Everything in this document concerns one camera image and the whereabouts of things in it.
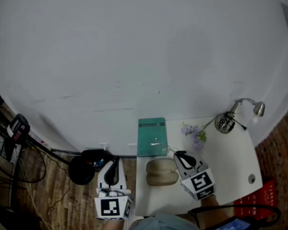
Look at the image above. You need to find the black bag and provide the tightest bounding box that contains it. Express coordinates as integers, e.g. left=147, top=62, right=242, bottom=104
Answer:
left=81, top=149, right=116, bottom=172

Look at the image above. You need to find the person's right forearm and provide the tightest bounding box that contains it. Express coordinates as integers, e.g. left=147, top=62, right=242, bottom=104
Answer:
left=199, top=195, right=231, bottom=227

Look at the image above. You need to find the black lamp cable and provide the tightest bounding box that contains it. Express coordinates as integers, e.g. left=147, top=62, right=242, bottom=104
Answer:
left=219, top=111, right=247, bottom=131

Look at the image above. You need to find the silver desk lamp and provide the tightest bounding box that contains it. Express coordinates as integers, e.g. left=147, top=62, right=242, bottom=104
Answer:
left=214, top=98, right=266, bottom=134

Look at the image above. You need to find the black tablet with blue screen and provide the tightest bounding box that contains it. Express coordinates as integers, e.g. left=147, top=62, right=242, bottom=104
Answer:
left=216, top=217, right=252, bottom=230

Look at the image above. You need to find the teal book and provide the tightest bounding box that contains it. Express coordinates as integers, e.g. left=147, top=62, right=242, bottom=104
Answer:
left=137, top=117, right=168, bottom=158

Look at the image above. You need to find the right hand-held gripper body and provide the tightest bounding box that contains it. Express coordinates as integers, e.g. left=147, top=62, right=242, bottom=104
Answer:
left=180, top=167, right=216, bottom=201

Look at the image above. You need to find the white power cable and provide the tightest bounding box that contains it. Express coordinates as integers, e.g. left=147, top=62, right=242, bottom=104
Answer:
left=26, top=183, right=51, bottom=230

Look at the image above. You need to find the black standing fan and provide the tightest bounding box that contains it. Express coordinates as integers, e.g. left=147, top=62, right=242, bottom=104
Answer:
left=0, top=114, right=96, bottom=185

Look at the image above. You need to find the purple artificial flower sprig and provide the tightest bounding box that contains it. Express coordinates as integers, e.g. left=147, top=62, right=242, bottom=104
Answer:
left=180, top=116, right=218, bottom=152

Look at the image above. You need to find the black strap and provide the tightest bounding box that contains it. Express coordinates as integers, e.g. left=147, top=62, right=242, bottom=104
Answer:
left=187, top=204, right=281, bottom=227

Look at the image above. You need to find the beige glasses case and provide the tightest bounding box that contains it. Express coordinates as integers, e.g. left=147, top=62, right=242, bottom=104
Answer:
left=145, top=159, right=180, bottom=186

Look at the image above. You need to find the person's left forearm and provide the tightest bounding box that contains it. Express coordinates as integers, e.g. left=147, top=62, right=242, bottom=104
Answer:
left=105, top=219, right=125, bottom=230

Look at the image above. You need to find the white table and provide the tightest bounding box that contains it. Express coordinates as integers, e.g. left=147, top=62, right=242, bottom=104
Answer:
left=135, top=118, right=264, bottom=217

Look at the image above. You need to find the person's light blue clothing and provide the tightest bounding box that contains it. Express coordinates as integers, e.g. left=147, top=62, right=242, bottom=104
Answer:
left=132, top=212, right=195, bottom=230

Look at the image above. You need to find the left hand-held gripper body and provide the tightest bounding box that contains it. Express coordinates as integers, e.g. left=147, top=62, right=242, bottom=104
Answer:
left=94, top=188, right=134, bottom=221

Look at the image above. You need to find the black fan cable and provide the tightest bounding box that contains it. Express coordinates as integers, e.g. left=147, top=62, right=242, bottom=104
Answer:
left=47, top=157, right=72, bottom=215

